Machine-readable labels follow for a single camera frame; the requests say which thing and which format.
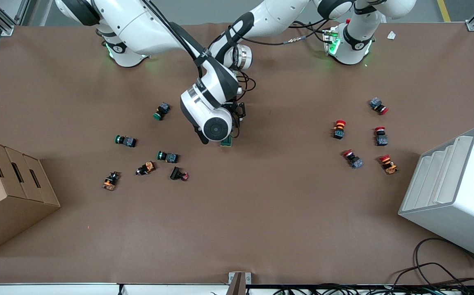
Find black push button pink cap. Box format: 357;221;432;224
170;166;189;182

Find brown cardboard slotted box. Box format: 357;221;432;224
0;137;61;258

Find black cable bundle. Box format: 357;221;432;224
274;283;474;295

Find black push button orange block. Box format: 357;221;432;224
102;171;121;191
136;161;156;176

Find white stepped storage rack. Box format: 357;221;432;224
398;127;474;263

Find red push button blue block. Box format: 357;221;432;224
369;97;389;115
342;149;364;169
374;127;388;147

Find metal table edge bracket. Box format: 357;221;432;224
228;272;252;295

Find black left arm base cable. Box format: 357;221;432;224
290;20;336;41

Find white table edge rail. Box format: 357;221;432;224
0;283;229;295

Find left arm base connector plate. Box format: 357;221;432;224
323;27;341;56

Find black looped cable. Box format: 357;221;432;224
385;238;474;292

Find red push button orange block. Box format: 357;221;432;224
379;154;398;175
333;120;347;140

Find brown paper table cover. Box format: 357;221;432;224
0;21;474;285

